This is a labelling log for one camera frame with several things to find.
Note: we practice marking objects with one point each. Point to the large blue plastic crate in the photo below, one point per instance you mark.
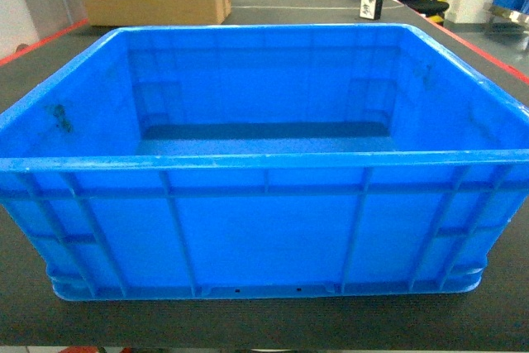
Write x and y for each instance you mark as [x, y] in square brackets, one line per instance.
[216, 162]

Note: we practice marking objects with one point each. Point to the blue bin on right shelf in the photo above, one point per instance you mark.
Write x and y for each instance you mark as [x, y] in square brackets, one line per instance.
[516, 5]

